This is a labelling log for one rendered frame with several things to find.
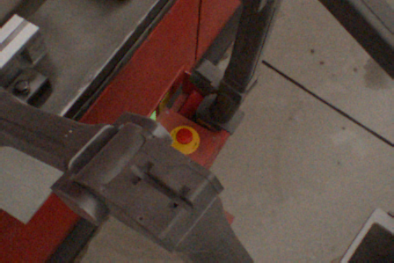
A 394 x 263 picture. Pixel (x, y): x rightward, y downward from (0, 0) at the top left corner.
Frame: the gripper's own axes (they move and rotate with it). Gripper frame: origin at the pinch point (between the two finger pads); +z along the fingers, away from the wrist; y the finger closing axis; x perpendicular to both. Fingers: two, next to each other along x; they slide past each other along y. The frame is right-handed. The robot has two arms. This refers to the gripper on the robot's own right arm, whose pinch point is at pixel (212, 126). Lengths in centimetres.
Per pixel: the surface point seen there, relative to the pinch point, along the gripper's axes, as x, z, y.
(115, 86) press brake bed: 4.5, 1.7, 25.3
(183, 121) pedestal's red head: 5.8, -5.5, 6.2
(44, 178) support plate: 38.2, -24.3, 20.4
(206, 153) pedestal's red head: 10.0, -6.9, -2.3
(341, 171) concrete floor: -42, 62, -48
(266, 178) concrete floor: -26, 67, -27
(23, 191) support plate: 42, -24, 22
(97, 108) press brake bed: 11.9, 1.8, 25.6
